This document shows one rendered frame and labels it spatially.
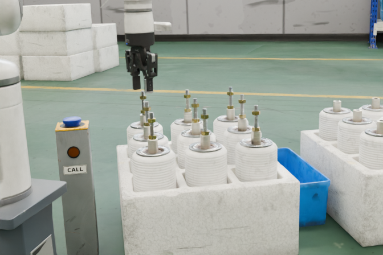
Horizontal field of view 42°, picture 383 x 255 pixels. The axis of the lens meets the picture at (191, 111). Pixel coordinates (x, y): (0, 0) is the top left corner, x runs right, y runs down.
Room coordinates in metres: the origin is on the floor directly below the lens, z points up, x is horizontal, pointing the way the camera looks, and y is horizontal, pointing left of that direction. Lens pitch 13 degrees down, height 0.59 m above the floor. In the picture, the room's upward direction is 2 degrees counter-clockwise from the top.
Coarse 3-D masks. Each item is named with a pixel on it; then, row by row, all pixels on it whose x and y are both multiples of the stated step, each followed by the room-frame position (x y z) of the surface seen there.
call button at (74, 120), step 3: (66, 117) 1.09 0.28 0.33; (69, 117) 1.09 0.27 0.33; (72, 117) 1.09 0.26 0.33; (75, 117) 1.08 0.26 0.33; (78, 117) 1.08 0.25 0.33; (63, 120) 1.07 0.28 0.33; (66, 120) 1.06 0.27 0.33; (69, 120) 1.06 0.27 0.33; (72, 120) 1.06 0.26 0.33; (75, 120) 1.06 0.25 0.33; (78, 120) 1.07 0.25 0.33; (81, 120) 1.08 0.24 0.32; (63, 123) 1.07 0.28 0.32; (66, 123) 1.06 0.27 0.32; (69, 123) 1.06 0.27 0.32; (72, 123) 1.06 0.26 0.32; (75, 123) 1.06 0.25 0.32; (78, 123) 1.07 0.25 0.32
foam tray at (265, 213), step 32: (128, 160) 1.22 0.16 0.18; (128, 192) 1.01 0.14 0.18; (160, 192) 1.00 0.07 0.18; (192, 192) 1.00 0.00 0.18; (224, 192) 1.01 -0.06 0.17; (256, 192) 1.03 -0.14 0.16; (288, 192) 1.04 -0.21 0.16; (128, 224) 0.98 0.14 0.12; (160, 224) 0.99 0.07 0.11; (192, 224) 1.00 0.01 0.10; (224, 224) 1.01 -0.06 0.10; (256, 224) 1.03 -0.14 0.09; (288, 224) 1.04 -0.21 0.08
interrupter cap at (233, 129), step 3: (231, 126) 1.24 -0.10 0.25; (234, 126) 1.25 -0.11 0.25; (237, 126) 1.24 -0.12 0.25; (249, 126) 1.24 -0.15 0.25; (252, 126) 1.24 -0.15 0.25; (228, 129) 1.22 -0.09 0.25; (231, 129) 1.22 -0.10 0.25; (234, 129) 1.22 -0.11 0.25; (237, 129) 1.23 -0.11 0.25; (249, 129) 1.22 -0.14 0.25; (231, 132) 1.20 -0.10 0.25; (234, 132) 1.19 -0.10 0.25; (237, 132) 1.19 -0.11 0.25; (240, 132) 1.19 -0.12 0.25; (243, 132) 1.19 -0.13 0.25; (246, 132) 1.19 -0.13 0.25; (249, 132) 1.19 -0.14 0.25
